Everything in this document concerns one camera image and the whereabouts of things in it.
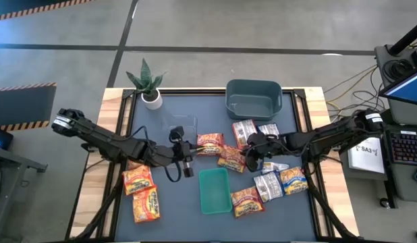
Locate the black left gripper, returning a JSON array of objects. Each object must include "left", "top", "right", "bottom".
[{"left": 170, "top": 126, "right": 205, "bottom": 179}]

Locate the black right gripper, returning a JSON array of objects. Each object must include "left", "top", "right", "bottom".
[{"left": 244, "top": 132, "right": 287, "bottom": 173}]

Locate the red Maruchan noodle pack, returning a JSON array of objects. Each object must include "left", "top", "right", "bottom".
[
  {"left": 196, "top": 132, "right": 226, "bottom": 157},
  {"left": 230, "top": 186, "right": 265, "bottom": 219},
  {"left": 217, "top": 144, "right": 247, "bottom": 173}
]

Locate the red-edged Maruchan noodle pack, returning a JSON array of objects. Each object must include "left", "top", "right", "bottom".
[{"left": 231, "top": 119, "right": 258, "bottom": 150}]

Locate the clear plastic bin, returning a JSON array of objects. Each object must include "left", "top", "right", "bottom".
[{"left": 160, "top": 113, "right": 199, "bottom": 166}]

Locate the teal translucent plastic bin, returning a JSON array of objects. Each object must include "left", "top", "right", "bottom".
[{"left": 198, "top": 167, "right": 233, "bottom": 216}]

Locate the grey-blue plastic bin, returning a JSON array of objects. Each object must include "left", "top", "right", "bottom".
[{"left": 225, "top": 79, "right": 283, "bottom": 122}]

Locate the snake plant in white pot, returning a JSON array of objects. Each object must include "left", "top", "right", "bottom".
[{"left": 126, "top": 57, "right": 167, "bottom": 111}]

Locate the grey-blue table mat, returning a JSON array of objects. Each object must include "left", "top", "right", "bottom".
[{"left": 114, "top": 93, "right": 318, "bottom": 242}]

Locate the white SA3 sign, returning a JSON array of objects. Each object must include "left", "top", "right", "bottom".
[{"left": 347, "top": 136, "right": 387, "bottom": 176}]

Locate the backlit black keyboard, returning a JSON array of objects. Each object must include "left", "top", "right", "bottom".
[{"left": 385, "top": 130, "right": 417, "bottom": 167}]

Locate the grey equipment cart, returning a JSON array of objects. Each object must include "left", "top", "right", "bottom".
[{"left": 374, "top": 43, "right": 417, "bottom": 126}]

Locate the grey metal desk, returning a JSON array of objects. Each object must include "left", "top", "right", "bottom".
[
  {"left": 339, "top": 123, "right": 417, "bottom": 204},
  {"left": 0, "top": 144, "right": 49, "bottom": 243}
]

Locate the monitor with blue screen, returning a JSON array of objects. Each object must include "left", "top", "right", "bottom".
[{"left": 379, "top": 63, "right": 417, "bottom": 108}]

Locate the black pole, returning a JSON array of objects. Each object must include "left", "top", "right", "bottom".
[{"left": 387, "top": 26, "right": 417, "bottom": 57}]

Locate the black mat with hazard stripes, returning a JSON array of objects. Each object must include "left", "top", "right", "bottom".
[
  {"left": 0, "top": 0, "right": 96, "bottom": 22},
  {"left": 0, "top": 82, "right": 57, "bottom": 132}
]

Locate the black device with blue light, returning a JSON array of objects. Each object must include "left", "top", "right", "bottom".
[{"left": 0, "top": 125, "right": 14, "bottom": 152}]

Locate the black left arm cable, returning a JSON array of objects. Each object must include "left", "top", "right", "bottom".
[{"left": 163, "top": 161, "right": 183, "bottom": 183}]

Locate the black aluminium table frame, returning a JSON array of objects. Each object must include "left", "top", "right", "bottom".
[{"left": 65, "top": 87, "right": 361, "bottom": 243}]

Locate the yellow floor cable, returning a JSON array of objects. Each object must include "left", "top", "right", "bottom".
[{"left": 325, "top": 65, "right": 378, "bottom": 112}]

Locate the black floor cable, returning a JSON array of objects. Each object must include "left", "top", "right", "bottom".
[{"left": 325, "top": 63, "right": 387, "bottom": 121}]

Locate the coiled black cable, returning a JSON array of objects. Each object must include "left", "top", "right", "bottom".
[{"left": 382, "top": 58, "right": 414, "bottom": 81}]

